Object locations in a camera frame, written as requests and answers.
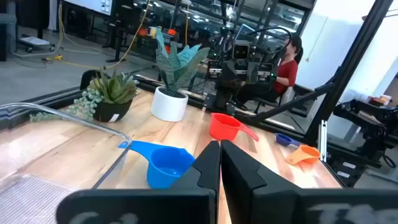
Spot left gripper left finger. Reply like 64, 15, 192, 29
55, 140, 221, 224

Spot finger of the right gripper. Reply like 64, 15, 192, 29
217, 60, 241, 91
247, 61, 259, 85

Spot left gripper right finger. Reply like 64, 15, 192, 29
220, 139, 398, 224

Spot blue measuring cup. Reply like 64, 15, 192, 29
118, 140, 196, 190

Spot red measuring cup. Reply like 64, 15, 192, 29
208, 112, 259, 142

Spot orange measuring cup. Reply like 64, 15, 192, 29
285, 144, 321, 166

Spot purple measuring cup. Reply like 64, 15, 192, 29
275, 133, 301, 147

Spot clear plastic basket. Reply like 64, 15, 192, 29
0, 102, 133, 224

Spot person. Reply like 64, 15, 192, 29
273, 35, 304, 96

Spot snake plant in white pot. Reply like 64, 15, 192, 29
150, 27, 211, 123

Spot succulent in black pot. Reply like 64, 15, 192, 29
29, 70, 141, 123

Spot black neighbouring robot station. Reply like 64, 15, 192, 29
326, 98, 398, 187

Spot white flat cart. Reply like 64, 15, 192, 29
18, 35, 56, 53

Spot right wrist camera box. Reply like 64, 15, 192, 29
232, 43, 251, 60

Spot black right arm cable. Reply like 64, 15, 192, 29
245, 26, 293, 63

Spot black aluminium table frame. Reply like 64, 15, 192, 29
0, 0, 394, 147

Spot yellow floor cable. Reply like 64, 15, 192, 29
62, 0, 150, 71
42, 2, 68, 63

